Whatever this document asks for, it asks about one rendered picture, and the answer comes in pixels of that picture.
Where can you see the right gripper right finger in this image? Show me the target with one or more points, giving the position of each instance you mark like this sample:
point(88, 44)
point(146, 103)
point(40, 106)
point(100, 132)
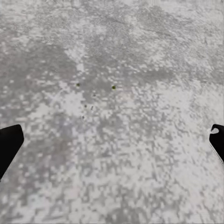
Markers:
point(217, 139)

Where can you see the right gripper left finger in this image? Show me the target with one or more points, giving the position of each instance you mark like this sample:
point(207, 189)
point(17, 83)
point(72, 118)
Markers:
point(11, 140)

